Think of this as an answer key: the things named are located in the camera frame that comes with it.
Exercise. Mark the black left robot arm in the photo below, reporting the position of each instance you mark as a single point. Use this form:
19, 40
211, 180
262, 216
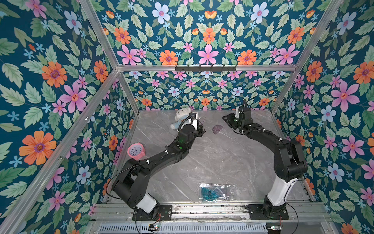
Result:
131, 183

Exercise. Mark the pink alarm clock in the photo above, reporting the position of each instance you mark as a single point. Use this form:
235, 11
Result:
136, 151

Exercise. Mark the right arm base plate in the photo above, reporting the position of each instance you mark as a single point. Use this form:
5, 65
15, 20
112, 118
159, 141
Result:
267, 212

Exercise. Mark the white vent grille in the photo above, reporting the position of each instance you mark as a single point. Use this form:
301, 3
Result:
184, 228

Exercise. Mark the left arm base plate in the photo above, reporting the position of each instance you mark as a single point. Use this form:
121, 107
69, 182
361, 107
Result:
159, 213

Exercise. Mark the teal ruler set bag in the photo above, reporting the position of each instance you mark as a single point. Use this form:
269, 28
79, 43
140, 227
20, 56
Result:
209, 192

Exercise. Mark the white teddy bear blue shirt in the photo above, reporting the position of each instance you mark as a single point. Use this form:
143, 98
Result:
181, 115

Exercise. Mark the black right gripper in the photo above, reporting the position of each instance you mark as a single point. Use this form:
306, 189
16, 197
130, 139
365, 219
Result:
231, 119

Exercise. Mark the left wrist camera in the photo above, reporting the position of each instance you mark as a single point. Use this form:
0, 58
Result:
193, 119

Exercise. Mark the black hook rail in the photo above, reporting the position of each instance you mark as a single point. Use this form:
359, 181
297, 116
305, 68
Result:
205, 68

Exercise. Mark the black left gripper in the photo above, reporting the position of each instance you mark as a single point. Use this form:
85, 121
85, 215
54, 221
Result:
198, 134

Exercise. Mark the purple protractor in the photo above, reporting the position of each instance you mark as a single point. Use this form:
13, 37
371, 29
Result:
216, 129

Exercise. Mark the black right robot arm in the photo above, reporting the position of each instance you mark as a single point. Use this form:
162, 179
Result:
289, 161

